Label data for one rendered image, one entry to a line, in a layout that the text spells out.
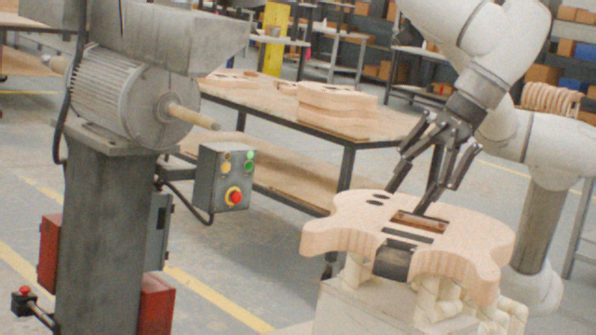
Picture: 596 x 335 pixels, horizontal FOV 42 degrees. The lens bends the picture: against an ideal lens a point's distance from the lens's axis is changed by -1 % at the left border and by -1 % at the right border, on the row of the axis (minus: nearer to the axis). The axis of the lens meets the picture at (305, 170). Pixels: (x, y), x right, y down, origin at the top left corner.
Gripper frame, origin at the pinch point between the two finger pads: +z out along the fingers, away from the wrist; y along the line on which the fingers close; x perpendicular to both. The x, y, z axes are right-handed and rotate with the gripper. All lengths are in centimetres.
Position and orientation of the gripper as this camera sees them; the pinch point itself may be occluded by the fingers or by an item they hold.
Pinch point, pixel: (411, 191)
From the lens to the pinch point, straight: 149.6
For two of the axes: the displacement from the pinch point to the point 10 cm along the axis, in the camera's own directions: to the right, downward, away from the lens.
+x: -5.6, -2.1, -8.0
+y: -6.3, -5.2, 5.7
